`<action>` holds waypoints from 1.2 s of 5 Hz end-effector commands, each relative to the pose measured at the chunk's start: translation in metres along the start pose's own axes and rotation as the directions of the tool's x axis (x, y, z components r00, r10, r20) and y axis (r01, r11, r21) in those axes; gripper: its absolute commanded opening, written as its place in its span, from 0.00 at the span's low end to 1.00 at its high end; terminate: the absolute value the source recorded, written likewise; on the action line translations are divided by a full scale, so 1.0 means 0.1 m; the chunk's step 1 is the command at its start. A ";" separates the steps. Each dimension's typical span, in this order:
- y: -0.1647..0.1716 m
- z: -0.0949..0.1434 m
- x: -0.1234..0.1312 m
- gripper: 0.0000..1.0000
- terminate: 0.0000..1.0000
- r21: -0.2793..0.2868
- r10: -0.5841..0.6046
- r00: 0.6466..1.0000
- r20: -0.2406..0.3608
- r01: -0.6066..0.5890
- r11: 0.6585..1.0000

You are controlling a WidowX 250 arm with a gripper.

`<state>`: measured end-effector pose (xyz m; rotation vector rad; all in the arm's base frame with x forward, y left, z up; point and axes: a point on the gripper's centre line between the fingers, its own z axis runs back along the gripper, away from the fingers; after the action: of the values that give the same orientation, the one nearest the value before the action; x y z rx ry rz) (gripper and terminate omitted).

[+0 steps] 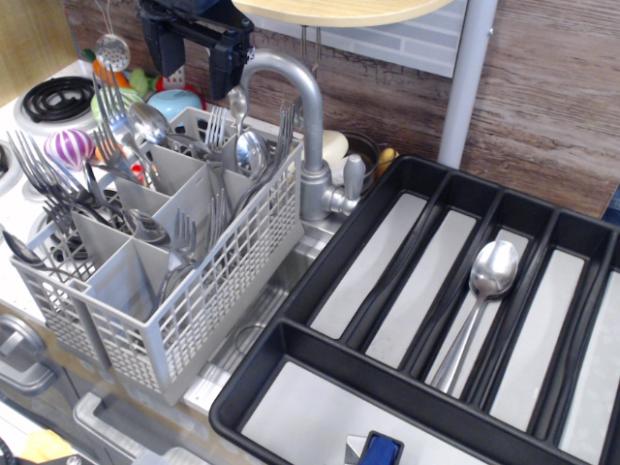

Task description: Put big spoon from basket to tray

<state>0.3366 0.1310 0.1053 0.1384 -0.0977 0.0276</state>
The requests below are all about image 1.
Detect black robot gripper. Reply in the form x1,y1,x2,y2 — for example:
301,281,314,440
137,1,254,100

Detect steel spoon left back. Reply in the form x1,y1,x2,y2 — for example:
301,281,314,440
127,102,171,146

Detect steel spoon in basket back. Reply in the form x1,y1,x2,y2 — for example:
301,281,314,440
235,130,267,180

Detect steel spoon middle compartment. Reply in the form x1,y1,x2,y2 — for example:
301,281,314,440
123,208,171,245

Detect grey plastic cutlery basket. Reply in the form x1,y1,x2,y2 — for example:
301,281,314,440
10,106,305,407

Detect steel spoon front left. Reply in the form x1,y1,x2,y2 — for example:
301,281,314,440
2,231,83,282

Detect black cutlery tray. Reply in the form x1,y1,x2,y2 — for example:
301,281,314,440
209,156,619,464

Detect steel spoon in tray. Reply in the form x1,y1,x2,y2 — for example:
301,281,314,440
431,240,519,394

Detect small hanging grater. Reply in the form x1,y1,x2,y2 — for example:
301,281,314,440
162,66,186,90

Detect blue toy bowl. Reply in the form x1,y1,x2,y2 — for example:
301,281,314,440
146,89,203,122

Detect hanging silver strainer ladle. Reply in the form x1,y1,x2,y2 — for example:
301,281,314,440
94,1,131,73

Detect large steel fork left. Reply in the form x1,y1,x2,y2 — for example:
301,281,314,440
93,69,162,191

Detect light wooden round shelf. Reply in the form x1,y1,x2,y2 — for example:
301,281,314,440
232,0,450,27

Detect black stove burner coil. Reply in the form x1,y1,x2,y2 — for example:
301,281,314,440
21,77,94,123

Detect purple striped toy egg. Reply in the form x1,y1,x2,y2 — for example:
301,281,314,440
44,129,94,171

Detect steel fork front middle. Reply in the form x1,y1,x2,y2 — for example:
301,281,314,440
155,208,197,308

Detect small metal pot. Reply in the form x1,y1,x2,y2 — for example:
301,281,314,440
343,131,380,194

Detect silver sink faucet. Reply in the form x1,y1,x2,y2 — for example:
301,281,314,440
240,48,365,221

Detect blue and silver object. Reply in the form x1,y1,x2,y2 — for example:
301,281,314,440
344,431,404,465

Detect white metal post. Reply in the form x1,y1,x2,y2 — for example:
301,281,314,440
437,0,499,170

